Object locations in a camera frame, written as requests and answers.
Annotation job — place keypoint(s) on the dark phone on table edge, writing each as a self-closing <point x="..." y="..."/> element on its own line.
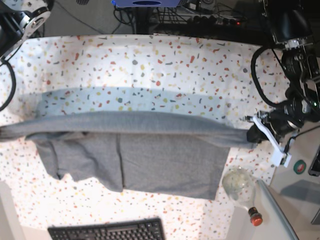
<point x="314" y="169"/>

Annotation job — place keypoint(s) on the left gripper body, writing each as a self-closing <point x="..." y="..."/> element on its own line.
<point x="286" y="117"/>

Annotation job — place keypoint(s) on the grey t-shirt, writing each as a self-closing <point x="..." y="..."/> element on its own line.
<point x="153" y="152"/>

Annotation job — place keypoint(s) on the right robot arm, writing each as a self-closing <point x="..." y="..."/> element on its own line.
<point x="19" y="19"/>

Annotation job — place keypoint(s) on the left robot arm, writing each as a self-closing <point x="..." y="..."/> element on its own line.
<point x="290" y="31"/>

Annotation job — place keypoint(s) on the black power strip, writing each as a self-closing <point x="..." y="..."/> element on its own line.
<point x="212" y="20"/>

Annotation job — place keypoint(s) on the clear glass bottle red cap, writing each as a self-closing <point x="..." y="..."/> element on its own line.
<point x="240" y="188"/>

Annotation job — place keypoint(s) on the blue box with oval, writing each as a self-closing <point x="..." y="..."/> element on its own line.
<point x="148" y="3"/>

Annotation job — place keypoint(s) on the terrazzo patterned tablecloth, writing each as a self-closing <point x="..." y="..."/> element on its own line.
<point x="155" y="73"/>

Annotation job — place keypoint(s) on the green and red tape roll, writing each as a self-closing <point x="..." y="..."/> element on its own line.
<point x="300" y="167"/>

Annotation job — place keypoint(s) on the black computer keyboard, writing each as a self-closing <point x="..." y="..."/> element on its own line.
<point x="147" y="229"/>

